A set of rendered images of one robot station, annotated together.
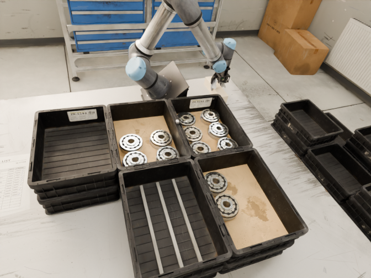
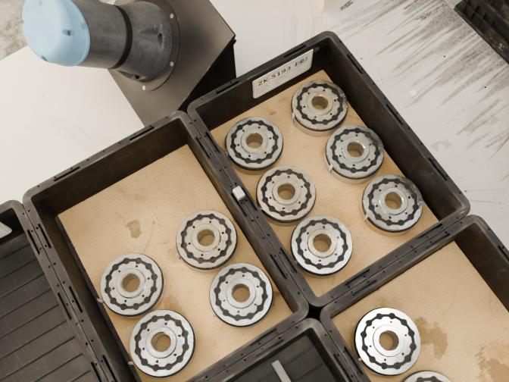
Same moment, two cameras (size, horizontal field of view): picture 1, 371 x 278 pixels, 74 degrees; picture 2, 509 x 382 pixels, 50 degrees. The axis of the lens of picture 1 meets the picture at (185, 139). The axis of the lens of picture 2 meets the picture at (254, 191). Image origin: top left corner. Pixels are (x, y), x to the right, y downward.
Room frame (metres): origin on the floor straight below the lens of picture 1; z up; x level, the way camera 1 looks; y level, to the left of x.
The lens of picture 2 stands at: (0.56, 0.04, 1.74)
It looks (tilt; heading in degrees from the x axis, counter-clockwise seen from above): 70 degrees down; 358
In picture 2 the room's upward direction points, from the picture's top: 3 degrees counter-clockwise
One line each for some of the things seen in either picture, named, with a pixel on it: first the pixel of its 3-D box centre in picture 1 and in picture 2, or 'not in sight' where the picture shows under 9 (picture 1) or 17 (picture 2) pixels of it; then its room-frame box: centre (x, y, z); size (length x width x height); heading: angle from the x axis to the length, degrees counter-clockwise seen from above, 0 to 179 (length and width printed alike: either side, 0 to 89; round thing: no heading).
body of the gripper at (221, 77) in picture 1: (222, 72); not in sight; (1.46, -0.16, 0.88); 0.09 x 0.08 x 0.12; 29
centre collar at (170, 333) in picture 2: (135, 159); (161, 342); (0.65, 0.19, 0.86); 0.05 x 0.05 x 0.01
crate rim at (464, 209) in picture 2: (207, 122); (323, 158); (0.91, -0.09, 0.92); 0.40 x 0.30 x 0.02; 26
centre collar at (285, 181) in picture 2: (192, 132); (285, 192); (0.88, -0.03, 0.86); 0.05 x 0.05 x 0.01
